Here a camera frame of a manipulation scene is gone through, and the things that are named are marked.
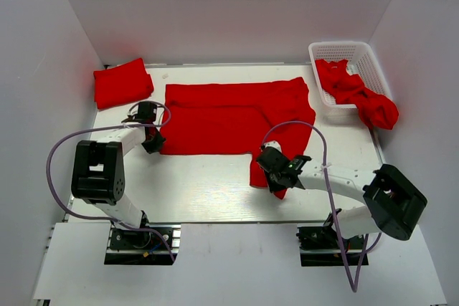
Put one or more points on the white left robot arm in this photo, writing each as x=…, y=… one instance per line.
x=98, y=176

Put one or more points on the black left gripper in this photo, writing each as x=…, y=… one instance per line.
x=151, y=147

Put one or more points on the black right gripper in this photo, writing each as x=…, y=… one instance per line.
x=273, y=186

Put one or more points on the white plastic laundry basket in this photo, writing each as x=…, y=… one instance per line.
x=360, y=60

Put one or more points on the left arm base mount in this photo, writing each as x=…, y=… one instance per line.
x=133, y=248

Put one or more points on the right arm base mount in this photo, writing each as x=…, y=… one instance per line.
x=319, y=247

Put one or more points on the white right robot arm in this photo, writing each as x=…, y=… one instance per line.
x=390, y=203

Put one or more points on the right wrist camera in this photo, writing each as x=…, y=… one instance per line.
x=271, y=144

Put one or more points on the red t shirt in basket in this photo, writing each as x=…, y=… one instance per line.
x=375, y=110

